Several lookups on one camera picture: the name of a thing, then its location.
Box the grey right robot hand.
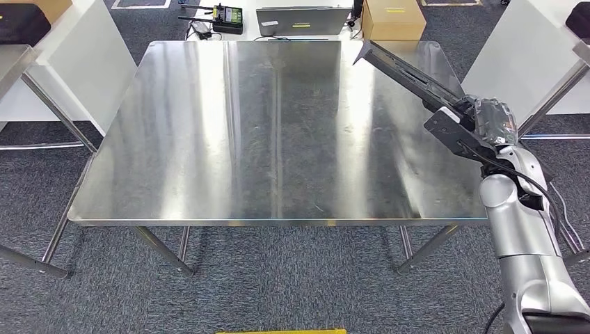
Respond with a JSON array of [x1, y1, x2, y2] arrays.
[[454, 94, 520, 148]]

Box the black radio device green labels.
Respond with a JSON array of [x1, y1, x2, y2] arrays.
[[177, 3, 244, 35]]

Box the black plastic license plate bracket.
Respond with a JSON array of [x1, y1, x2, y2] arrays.
[[352, 39, 476, 125]]

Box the stainless steel workbench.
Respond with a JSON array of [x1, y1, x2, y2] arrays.
[[40, 40, 490, 278]]

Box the white desk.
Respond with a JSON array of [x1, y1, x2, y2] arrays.
[[184, 0, 369, 42]]

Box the white partition panel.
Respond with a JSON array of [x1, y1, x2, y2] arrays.
[[0, 0, 139, 137], [461, 0, 590, 125]]

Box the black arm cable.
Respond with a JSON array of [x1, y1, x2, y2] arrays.
[[459, 140, 561, 241]]

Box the cardboard box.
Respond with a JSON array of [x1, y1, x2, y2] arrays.
[[360, 0, 427, 42]]

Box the black bag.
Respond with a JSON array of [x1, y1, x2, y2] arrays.
[[0, 3, 51, 47]]

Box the grey power adapter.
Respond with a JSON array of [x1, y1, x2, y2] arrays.
[[190, 20, 213, 40]]

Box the grey laptop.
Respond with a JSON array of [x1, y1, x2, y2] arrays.
[[255, 6, 353, 38]]

